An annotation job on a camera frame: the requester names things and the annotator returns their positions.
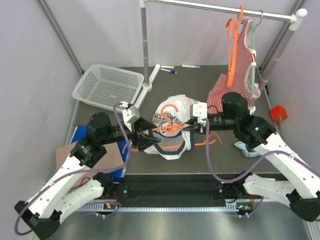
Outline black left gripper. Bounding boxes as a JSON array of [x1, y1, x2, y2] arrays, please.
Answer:
[[100, 115, 161, 151]]

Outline orange hanger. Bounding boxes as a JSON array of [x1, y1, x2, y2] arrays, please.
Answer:
[[225, 5, 244, 88], [121, 102, 223, 154]]

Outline white printed tank top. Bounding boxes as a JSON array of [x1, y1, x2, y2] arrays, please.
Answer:
[[144, 94, 198, 161]]

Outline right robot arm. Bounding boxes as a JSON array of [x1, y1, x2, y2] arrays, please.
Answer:
[[184, 92, 320, 222]]

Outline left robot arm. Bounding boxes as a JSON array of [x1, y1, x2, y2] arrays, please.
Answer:
[[14, 109, 160, 240]]

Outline red striped tank top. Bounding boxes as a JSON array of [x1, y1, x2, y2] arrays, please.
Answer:
[[207, 17, 261, 114]]

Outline green hanger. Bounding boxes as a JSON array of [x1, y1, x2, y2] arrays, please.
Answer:
[[248, 19, 262, 100]]

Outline brown cardboard sheet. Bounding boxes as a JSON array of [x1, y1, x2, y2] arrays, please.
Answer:
[[55, 142, 124, 187]]

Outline teal cat ear headphones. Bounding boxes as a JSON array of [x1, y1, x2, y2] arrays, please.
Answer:
[[234, 141, 262, 158]]

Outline white marker blue cap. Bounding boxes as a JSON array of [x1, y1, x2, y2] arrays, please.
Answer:
[[160, 68, 177, 74]]

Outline white marker blue tip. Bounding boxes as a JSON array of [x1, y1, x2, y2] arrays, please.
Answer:
[[181, 64, 201, 69]]

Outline white perforated plastic basket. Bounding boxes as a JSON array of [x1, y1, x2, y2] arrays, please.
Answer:
[[72, 64, 144, 111]]

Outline white marker orange cap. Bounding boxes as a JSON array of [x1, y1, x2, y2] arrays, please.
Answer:
[[160, 65, 175, 69]]

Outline red cube block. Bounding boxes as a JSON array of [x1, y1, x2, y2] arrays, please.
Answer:
[[269, 105, 288, 123]]

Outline white metal clothes rack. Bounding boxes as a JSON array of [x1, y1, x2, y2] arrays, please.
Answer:
[[131, 0, 309, 115]]

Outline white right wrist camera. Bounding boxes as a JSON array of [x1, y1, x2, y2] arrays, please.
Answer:
[[189, 102, 208, 126]]

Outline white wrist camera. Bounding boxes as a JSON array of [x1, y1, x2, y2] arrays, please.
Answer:
[[189, 102, 208, 126], [120, 101, 141, 126]]

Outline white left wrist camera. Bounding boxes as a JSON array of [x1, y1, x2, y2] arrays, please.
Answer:
[[120, 101, 141, 126]]

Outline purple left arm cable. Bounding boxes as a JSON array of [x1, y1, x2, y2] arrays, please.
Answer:
[[14, 101, 133, 236]]

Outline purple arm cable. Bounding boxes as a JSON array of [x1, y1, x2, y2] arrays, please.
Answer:
[[14, 101, 133, 236], [205, 118, 320, 218]]

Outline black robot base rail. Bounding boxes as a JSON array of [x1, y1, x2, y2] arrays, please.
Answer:
[[104, 173, 253, 207]]

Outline grey slotted cable duct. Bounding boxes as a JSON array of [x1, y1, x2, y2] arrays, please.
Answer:
[[76, 202, 253, 213]]

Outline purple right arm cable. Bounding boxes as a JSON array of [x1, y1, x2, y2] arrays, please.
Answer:
[[205, 118, 320, 218]]

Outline grey aluminium frame post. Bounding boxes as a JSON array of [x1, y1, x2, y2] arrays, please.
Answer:
[[36, 0, 84, 75]]

